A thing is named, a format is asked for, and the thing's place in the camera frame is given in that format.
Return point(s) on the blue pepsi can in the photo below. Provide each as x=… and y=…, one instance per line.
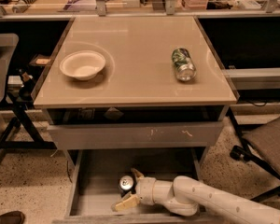
x=126, y=185

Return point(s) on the brown office chair right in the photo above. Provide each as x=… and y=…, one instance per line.
x=261, y=146

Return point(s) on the green soda can lying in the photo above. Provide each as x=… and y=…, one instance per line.
x=185, y=69

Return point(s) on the grey chair left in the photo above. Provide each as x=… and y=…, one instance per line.
x=8, y=43

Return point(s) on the brown shoe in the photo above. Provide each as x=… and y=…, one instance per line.
x=13, y=217

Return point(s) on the white paper bowl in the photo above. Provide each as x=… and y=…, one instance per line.
x=83, y=65

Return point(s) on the closed grey top drawer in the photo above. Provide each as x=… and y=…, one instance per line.
x=135, y=135

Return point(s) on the open grey middle drawer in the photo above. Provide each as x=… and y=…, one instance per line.
x=96, y=186

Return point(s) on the grey drawer cabinet with counter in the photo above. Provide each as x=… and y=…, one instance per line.
x=138, y=83

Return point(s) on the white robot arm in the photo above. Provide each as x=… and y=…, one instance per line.
x=183, y=195

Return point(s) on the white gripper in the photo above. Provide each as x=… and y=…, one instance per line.
x=144, y=187

